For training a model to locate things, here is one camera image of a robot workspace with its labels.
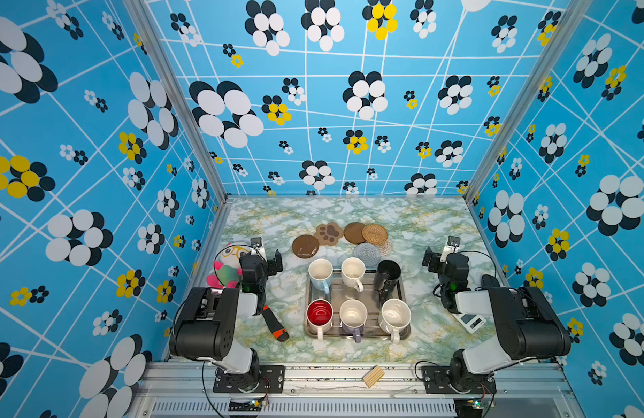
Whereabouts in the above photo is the dark brown round coaster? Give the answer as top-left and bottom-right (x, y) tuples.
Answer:
(292, 234), (320, 259)

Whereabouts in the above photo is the multicolour woven round coaster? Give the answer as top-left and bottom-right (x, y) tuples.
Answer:
(378, 240), (393, 257)

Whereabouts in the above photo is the cork paw print coaster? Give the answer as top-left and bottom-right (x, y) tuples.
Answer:
(313, 222), (344, 246)

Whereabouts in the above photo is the grey woven round coaster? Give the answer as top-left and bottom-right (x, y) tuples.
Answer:
(353, 242), (381, 269)

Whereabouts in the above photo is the rattan round coaster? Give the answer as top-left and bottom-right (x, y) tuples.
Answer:
(361, 224), (389, 247)

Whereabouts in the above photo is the brown wooden round coaster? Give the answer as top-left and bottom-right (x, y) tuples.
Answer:
(344, 222), (366, 245)

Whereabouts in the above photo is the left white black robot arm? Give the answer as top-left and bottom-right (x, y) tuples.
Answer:
(170, 248), (289, 393)

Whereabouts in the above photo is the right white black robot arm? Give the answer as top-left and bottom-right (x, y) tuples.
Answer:
(422, 248), (571, 392)

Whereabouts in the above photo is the light blue mug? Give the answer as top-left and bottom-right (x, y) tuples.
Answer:
(308, 259), (334, 296)

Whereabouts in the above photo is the black mug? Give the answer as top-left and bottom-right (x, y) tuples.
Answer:
(374, 260), (401, 305)

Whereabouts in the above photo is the plush toy white pink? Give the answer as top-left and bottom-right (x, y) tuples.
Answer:
(206, 244), (250, 289)

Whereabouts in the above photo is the black computer mouse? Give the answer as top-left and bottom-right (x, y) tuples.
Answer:
(481, 274), (501, 290)

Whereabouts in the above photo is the red interior mug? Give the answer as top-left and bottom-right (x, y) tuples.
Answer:
(306, 300), (334, 341)

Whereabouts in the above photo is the white mug front right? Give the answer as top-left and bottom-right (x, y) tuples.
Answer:
(379, 299), (412, 343)

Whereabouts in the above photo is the white calculator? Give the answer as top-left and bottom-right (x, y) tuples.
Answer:
(453, 313), (487, 334)

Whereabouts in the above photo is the white mug back row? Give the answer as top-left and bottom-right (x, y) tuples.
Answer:
(341, 257), (366, 292)

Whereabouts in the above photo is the metal tray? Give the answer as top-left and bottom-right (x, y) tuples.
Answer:
(303, 270), (406, 342)

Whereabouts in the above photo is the purple mug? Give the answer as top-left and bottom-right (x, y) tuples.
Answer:
(339, 300), (368, 343)

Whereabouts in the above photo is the small wooden block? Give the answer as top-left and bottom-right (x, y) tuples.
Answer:
(362, 366), (385, 388)

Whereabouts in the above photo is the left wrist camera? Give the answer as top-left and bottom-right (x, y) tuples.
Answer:
(250, 237), (266, 259)

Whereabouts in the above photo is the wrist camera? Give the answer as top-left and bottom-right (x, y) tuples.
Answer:
(250, 237), (266, 259)
(440, 235), (461, 262)

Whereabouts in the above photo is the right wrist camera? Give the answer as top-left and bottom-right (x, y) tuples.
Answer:
(440, 235), (461, 262)

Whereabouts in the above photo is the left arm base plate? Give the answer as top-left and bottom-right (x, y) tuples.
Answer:
(212, 365), (285, 395)

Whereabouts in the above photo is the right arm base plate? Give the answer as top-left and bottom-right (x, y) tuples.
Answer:
(421, 365), (496, 395)

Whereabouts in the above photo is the aluminium front rail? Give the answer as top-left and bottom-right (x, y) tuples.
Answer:
(128, 362), (583, 417)

